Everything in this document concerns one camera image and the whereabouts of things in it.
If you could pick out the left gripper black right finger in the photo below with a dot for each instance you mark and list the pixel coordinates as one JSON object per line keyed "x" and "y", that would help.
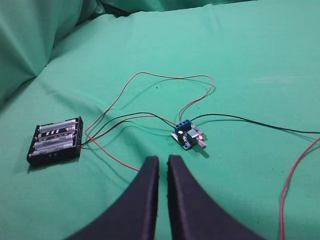
{"x": 193, "y": 214}

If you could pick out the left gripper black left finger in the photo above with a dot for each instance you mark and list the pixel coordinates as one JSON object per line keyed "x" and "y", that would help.
{"x": 133, "y": 215}

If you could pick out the blue motor controller board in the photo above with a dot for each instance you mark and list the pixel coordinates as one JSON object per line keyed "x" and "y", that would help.
{"x": 188, "y": 135}

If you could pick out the bottom silver AA battery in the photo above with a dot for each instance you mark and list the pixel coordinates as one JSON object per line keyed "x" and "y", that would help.
{"x": 49, "y": 150}

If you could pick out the silver aa battery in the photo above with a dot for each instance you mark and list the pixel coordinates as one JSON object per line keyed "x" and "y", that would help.
{"x": 49, "y": 150}
{"x": 49, "y": 143}
{"x": 58, "y": 125}

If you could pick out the black battery holder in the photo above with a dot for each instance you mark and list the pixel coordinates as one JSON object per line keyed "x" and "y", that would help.
{"x": 74, "y": 133}

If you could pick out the top silver AA battery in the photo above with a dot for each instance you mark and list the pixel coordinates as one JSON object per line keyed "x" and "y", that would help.
{"x": 58, "y": 125}

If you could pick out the green cloth table cover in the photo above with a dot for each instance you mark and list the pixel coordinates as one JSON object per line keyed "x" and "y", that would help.
{"x": 247, "y": 74}

